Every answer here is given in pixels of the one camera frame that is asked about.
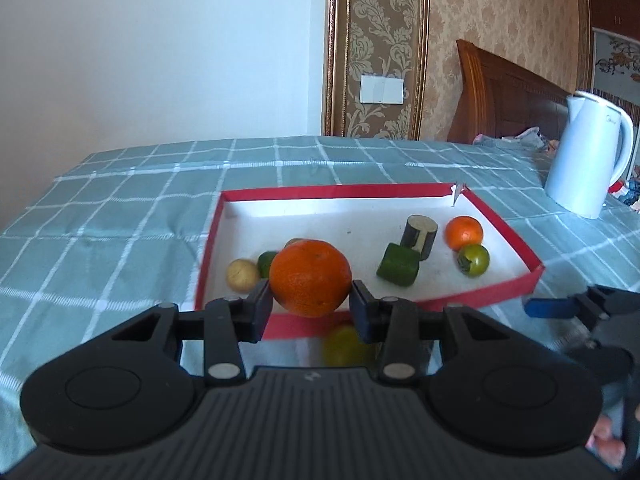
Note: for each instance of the floral framed panel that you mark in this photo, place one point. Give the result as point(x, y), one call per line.
point(617, 60)

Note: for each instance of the white electric kettle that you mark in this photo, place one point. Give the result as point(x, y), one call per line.
point(580, 160)

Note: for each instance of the green tomato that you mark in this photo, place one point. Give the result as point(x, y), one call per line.
point(475, 260)

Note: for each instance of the wooden headboard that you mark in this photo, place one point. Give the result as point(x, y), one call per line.
point(500, 105)

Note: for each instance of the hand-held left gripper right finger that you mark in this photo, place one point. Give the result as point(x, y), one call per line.
point(361, 310)

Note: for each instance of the pink towel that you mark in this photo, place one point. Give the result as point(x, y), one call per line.
point(607, 445)

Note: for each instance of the large orange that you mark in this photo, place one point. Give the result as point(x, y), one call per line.
point(310, 277)

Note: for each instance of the small black sugarcane piece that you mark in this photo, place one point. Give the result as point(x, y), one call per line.
point(420, 237)

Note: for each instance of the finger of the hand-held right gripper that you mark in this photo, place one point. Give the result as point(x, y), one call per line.
point(550, 307)

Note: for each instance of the light green cucumber piece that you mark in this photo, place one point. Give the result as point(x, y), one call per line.
point(398, 265)

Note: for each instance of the pile of pale clothes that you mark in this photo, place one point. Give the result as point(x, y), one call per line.
point(525, 140)

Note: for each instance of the white wall switch plate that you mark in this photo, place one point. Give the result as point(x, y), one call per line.
point(382, 89)

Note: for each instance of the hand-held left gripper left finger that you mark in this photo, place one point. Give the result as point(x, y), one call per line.
point(260, 310)

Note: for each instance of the small orange mandarin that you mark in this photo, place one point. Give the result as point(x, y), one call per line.
point(464, 232)

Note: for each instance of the gold framed wallpaper panel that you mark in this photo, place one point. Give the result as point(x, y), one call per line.
point(380, 35)

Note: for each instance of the red cardboard box tray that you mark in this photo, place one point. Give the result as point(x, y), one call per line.
point(325, 220)

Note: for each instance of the dark green cucumber piece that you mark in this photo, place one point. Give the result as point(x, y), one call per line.
point(266, 262)

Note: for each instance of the yellow-green round fruit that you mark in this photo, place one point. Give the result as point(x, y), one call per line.
point(342, 347)

